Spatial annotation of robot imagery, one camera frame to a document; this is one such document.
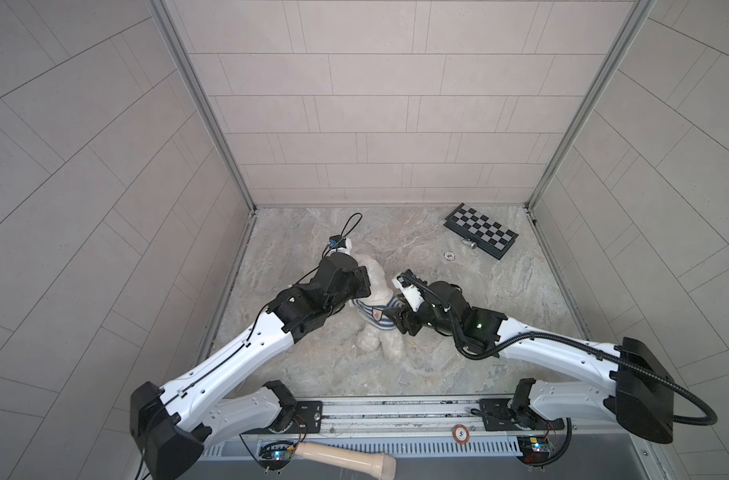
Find blue white striped sweater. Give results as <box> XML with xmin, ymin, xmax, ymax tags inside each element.
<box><xmin>350</xmin><ymin>297</ymin><xmax>403</xmax><ymax>331</ymax></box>

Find white teddy bear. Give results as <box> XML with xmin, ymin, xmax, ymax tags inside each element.
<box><xmin>340</xmin><ymin>239</ymin><xmax>406</xmax><ymax>363</ymax></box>

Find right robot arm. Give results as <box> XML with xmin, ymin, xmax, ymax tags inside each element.
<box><xmin>388</xmin><ymin>274</ymin><xmax>675</xmax><ymax>444</ymax></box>

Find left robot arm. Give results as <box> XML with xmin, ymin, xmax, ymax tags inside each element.
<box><xmin>130</xmin><ymin>252</ymin><xmax>373</xmax><ymax>479</ymax></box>

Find black white checkerboard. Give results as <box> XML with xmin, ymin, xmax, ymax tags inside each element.
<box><xmin>444</xmin><ymin>203</ymin><xmax>519</xmax><ymax>260</ymax></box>

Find red round sticker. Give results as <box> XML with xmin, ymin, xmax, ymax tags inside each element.
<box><xmin>452</xmin><ymin>424</ymin><xmax>470</xmax><ymax>445</ymax></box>

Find right circuit board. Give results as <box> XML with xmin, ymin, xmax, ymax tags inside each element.
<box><xmin>517</xmin><ymin>436</ymin><xmax>553</xmax><ymax>465</ymax></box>

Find circuit board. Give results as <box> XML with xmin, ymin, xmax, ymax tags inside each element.
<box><xmin>517</xmin><ymin>436</ymin><xmax>553</xmax><ymax>465</ymax></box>
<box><xmin>258</xmin><ymin>441</ymin><xmax>296</xmax><ymax>471</ymax></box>

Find left circuit board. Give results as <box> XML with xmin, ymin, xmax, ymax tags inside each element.
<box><xmin>258</xmin><ymin>441</ymin><xmax>296</xmax><ymax>471</ymax></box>

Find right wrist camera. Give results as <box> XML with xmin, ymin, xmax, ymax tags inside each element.
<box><xmin>392</xmin><ymin>271</ymin><xmax>428</xmax><ymax>311</ymax></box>

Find black corrugated cable conduit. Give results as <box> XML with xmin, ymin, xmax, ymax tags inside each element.
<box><xmin>397</xmin><ymin>271</ymin><xmax>719</xmax><ymax>427</ymax></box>

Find aluminium mounting rail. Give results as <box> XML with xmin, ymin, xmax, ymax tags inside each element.
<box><xmin>150</xmin><ymin>392</ymin><xmax>651</xmax><ymax>445</ymax></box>

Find beige cylindrical handle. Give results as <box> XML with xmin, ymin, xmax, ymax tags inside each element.
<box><xmin>294</xmin><ymin>442</ymin><xmax>397</xmax><ymax>480</ymax></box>

